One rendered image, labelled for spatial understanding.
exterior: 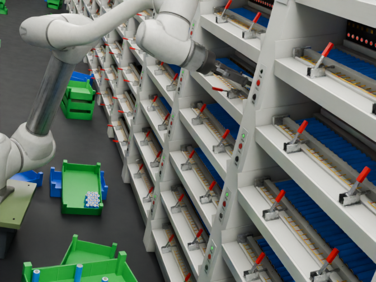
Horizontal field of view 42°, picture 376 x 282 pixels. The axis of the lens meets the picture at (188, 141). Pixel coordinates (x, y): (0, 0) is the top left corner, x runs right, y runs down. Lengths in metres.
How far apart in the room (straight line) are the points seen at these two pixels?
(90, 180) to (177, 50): 1.45
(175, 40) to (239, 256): 0.68
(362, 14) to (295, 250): 0.57
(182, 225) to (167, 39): 0.86
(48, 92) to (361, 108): 1.35
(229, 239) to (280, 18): 0.69
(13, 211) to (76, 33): 0.83
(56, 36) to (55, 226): 1.07
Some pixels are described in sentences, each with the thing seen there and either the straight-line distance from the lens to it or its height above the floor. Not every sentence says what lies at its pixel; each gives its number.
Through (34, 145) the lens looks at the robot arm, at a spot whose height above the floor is 0.46.
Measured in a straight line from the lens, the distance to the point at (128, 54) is 3.47.
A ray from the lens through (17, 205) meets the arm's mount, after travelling 2.21.
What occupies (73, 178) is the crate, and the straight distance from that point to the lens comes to 2.78.
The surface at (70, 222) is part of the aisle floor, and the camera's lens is 2.56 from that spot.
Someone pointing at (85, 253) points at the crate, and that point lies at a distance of 2.35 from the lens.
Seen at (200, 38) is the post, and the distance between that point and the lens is 2.06.
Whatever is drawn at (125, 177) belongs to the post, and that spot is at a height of 0.04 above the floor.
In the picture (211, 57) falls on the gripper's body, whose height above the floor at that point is 1.07.
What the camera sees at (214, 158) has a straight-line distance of 1.70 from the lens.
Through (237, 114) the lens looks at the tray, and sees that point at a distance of 1.58.
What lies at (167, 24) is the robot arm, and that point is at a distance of 1.48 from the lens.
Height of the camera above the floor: 1.35
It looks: 20 degrees down
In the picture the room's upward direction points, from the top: 13 degrees clockwise
